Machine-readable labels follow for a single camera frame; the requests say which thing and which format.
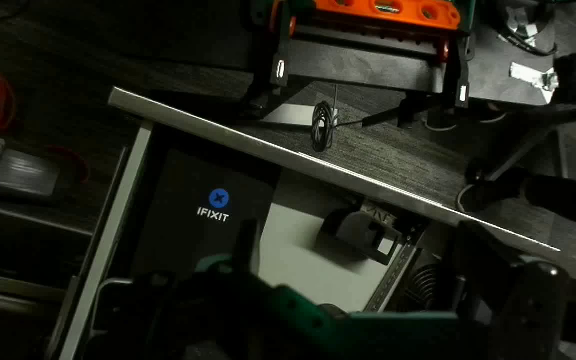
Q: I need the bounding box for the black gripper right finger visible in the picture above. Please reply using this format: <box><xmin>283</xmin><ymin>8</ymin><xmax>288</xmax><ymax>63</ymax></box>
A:
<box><xmin>451</xmin><ymin>221</ymin><xmax>568</xmax><ymax>360</ymax></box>

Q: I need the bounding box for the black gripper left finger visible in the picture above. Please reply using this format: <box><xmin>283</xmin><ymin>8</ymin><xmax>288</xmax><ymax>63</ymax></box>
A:
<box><xmin>196</xmin><ymin>218</ymin><xmax>265</xmax><ymax>296</ymax></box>

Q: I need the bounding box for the grey metal tool drawer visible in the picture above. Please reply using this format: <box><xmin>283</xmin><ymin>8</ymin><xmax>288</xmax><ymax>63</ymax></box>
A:
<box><xmin>43</xmin><ymin>87</ymin><xmax>563</xmax><ymax>360</ymax></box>

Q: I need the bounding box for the white drawer liner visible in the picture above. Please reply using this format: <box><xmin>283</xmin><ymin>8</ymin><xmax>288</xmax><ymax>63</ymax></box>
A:
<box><xmin>253</xmin><ymin>198</ymin><xmax>403</xmax><ymax>317</ymax></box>

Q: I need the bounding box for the black tablet with blue sticker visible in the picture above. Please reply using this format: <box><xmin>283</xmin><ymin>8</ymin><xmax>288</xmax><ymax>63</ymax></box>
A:
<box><xmin>130</xmin><ymin>143</ymin><xmax>274</xmax><ymax>283</ymax></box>

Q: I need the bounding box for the black ribbed round object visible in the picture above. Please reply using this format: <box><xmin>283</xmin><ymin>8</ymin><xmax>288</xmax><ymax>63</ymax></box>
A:
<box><xmin>403</xmin><ymin>261</ymin><xmax>459</xmax><ymax>314</ymax></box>

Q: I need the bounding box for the black frame-shaped plastic part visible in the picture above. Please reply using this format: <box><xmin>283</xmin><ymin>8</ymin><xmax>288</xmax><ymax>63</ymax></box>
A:
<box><xmin>313</xmin><ymin>205</ymin><xmax>399</xmax><ymax>265</ymax></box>

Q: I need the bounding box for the grey cable bundle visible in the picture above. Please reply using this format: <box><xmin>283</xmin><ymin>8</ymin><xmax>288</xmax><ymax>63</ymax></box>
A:
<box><xmin>308</xmin><ymin>99</ymin><xmax>341</xmax><ymax>151</ymax></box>

